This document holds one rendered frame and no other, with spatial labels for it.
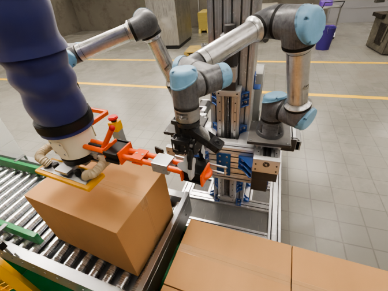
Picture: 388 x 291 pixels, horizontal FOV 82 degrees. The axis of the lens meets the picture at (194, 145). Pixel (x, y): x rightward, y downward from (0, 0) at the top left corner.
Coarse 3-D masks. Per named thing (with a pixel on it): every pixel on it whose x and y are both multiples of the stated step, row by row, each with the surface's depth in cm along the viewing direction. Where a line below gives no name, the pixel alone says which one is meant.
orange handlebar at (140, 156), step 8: (96, 112) 123; (104, 112) 119; (96, 120) 114; (128, 152) 92; (136, 152) 87; (144, 152) 88; (128, 160) 87; (136, 160) 86; (144, 160) 84; (176, 160) 83; (168, 168) 80; (176, 168) 80; (208, 176) 76
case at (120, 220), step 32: (32, 192) 115; (64, 192) 113; (96, 192) 111; (128, 192) 110; (160, 192) 121; (64, 224) 114; (96, 224) 96; (128, 224) 99; (160, 224) 128; (96, 256) 126; (128, 256) 104
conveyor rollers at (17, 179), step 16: (0, 176) 191; (16, 176) 188; (32, 176) 190; (0, 192) 176; (16, 192) 172; (0, 208) 162; (16, 208) 164; (32, 208) 158; (176, 208) 148; (16, 224) 149; (32, 224) 149; (16, 240) 140; (160, 240) 131; (48, 256) 133; (96, 272) 120; (112, 272) 119; (128, 272) 118; (144, 272) 117
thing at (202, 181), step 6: (198, 162) 79; (204, 162) 79; (198, 168) 77; (204, 168) 76; (180, 174) 77; (186, 174) 78; (198, 174) 74; (204, 174) 75; (186, 180) 79; (192, 180) 78; (198, 180) 77; (204, 180) 77
